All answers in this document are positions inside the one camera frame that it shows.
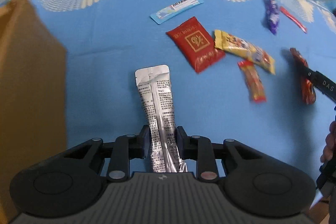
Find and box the yellow snack bar wrapper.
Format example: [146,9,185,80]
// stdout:
[214,30,276,75]

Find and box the light blue snack bar wrapper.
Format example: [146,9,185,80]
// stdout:
[150,0,204,25]

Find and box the brown cardboard box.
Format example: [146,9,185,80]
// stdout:
[1,0,67,223]

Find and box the silver printed snack pouch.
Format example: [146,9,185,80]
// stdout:
[135,65,187,173]

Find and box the person's right hand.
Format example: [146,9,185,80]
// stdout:
[320,121,335,163]

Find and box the purple candy bar wrapper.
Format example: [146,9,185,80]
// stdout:
[263,0,280,35]

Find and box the blue white patterned sofa cover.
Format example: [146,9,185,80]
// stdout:
[1,0,335,178]

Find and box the red square snack packet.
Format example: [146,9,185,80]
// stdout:
[166,16,225,73]

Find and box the small red orange snack stick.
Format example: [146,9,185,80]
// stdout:
[238,60,266,102]

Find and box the red coffee snack pouch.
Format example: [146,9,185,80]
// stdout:
[290,48,316,105]

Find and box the thin red snack stick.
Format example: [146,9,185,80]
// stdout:
[280,6,307,34]

